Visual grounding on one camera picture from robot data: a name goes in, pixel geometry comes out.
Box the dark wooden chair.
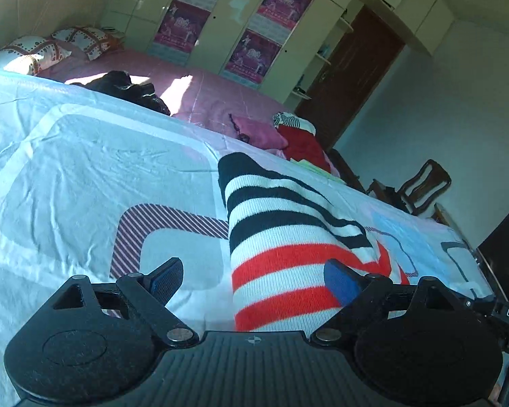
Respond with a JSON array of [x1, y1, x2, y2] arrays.
[[366, 159, 451, 217]]

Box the far patterned pillow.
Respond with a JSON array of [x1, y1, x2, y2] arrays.
[[49, 27, 124, 62]]

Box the patterned pillow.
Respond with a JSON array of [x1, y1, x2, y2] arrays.
[[49, 27, 124, 62], [0, 36, 71, 75]]

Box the purple poster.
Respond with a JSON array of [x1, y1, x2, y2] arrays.
[[257, 0, 312, 28], [225, 30, 281, 84], [153, 0, 210, 54]]

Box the corner wall shelves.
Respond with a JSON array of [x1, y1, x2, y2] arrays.
[[287, 0, 354, 109]]

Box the lower left purple poster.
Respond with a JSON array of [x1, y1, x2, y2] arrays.
[[153, 0, 210, 54]]

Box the pink bedspread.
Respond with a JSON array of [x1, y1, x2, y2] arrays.
[[37, 46, 337, 170]]

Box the near patterned pillow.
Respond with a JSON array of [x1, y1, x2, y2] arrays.
[[0, 36, 71, 75]]

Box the black clothes pile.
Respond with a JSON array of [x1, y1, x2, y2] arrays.
[[74, 71, 171, 116]]

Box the dark wooden door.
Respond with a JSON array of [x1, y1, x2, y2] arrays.
[[296, 7, 404, 150]]

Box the striped knit sweater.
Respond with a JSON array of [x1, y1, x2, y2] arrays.
[[218, 153, 408, 334]]

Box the upper right purple poster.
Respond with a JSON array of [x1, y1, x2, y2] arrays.
[[257, 0, 312, 28]]

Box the cream wardrobe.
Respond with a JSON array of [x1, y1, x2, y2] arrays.
[[102, 0, 454, 102]]

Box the light blue patterned bedsheet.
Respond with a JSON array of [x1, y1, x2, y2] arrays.
[[0, 70, 491, 406]]

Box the white patterned folded cloth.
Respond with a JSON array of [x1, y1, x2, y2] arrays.
[[273, 112, 316, 136]]

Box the magenta folded cloth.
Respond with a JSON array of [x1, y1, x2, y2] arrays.
[[230, 115, 288, 150]]

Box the red folded cloth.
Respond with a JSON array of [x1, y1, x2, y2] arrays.
[[277, 125, 331, 173]]

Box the light green folded cloth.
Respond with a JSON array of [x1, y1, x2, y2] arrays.
[[289, 159, 344, 184]]

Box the lower right purple poster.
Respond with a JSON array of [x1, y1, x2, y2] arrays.
[[225, 30, 281, 84]]

